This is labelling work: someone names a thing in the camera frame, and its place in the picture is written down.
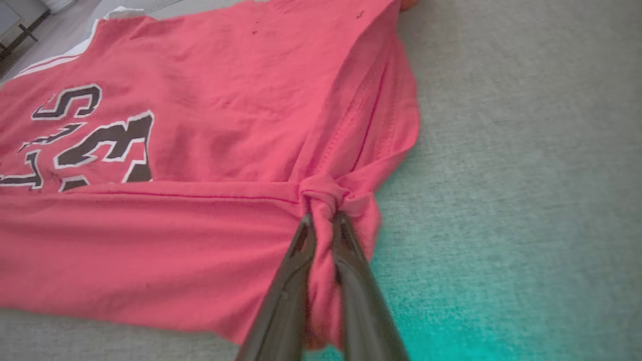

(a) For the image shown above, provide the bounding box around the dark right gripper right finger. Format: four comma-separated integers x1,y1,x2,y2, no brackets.
332,211,409,361

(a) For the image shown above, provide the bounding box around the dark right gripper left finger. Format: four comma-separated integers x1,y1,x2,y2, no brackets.
236,213,317,361

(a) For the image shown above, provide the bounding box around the red t-shirt with white trim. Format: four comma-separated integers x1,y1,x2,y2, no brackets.
0,0,421,351

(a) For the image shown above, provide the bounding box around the grey cabinet black frame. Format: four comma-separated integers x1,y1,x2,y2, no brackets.
0,0,52,61

